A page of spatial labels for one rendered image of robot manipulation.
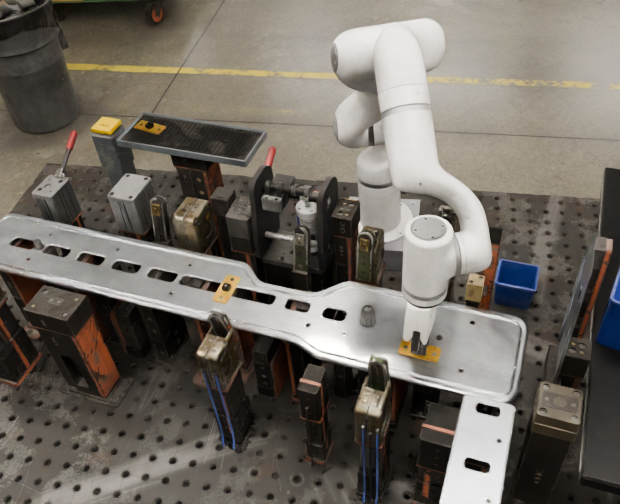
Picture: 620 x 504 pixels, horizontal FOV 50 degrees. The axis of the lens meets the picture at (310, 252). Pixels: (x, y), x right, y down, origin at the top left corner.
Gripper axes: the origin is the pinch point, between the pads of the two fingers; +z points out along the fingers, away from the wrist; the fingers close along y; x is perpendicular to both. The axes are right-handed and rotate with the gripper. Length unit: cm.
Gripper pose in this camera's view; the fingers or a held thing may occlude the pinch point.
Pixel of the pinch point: (420, 342)
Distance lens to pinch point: 138.9
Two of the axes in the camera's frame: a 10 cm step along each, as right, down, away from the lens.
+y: -3.4, 6.7, -6.6
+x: 9.4, 1.9, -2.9
